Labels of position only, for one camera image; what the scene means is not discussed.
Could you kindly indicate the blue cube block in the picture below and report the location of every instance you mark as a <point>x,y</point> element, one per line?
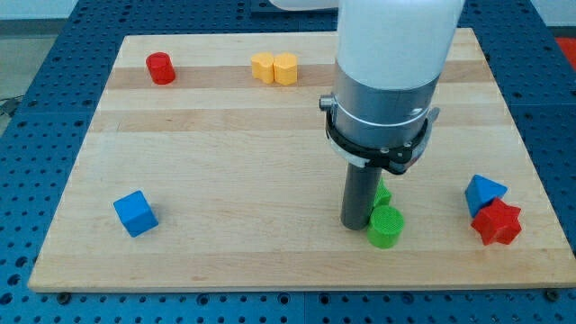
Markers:
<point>135,213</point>

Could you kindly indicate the wooden board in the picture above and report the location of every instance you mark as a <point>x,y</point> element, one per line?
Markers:
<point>247,190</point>

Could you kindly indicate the green cylinder block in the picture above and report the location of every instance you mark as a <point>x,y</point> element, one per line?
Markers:
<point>385,226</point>

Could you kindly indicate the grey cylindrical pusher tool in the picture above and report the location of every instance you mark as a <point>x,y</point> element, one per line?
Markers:
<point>358,198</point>

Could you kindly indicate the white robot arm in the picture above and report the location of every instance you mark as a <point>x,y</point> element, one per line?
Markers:
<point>390,54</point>

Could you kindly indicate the blue triangle block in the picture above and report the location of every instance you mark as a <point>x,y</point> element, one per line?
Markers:
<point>481,191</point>

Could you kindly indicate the yellow star block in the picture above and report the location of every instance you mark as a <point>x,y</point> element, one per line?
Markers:
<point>262,67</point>

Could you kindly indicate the green star block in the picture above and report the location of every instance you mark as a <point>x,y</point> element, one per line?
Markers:
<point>383,195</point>

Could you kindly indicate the yellow heart block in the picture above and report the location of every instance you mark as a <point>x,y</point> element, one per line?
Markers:
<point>285,69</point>

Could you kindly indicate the red star block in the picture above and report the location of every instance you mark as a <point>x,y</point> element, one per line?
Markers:
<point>497,222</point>

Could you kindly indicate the red cylinder block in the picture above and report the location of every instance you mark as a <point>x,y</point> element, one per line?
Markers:
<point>160,68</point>

